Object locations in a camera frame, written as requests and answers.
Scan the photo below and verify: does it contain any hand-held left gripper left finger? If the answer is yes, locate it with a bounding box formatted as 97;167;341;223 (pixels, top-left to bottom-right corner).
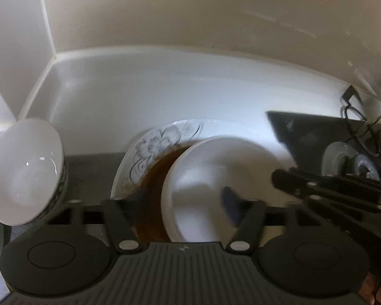
47;194;150;255

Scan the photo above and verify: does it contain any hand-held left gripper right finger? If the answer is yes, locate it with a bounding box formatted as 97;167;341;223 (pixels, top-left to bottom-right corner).
220;187;309;255

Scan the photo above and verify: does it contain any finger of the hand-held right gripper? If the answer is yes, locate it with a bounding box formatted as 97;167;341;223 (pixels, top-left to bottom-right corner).
271;168;381;214

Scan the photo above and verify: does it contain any white straight-sided bowl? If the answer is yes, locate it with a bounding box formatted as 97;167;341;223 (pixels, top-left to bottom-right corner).
161;136;293;244

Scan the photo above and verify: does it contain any brown plate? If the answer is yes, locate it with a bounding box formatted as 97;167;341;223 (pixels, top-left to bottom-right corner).
132;144;192;242

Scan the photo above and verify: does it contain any large white floral plate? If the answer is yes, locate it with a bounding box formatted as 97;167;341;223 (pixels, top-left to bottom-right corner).
110;119;297;204

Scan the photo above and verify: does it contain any person's right hand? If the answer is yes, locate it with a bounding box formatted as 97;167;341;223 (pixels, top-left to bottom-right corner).
358;271;381;305

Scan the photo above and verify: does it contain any metal stove burner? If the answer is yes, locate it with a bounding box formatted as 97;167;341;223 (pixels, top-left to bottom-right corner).
322;141;381;182

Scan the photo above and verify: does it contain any grey printed dish mat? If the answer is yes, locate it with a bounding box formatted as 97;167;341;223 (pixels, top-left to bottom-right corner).
0;154;138;297

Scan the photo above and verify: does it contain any black glass gas stove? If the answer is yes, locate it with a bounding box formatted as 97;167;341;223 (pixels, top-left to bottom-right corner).
267;111;381;182

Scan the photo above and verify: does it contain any black pan support grate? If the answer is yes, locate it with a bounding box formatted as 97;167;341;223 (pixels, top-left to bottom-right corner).
340;86;381;170

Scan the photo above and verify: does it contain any white bowl blue pattern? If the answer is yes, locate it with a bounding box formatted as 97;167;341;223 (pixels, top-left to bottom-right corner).
0;118;67;227

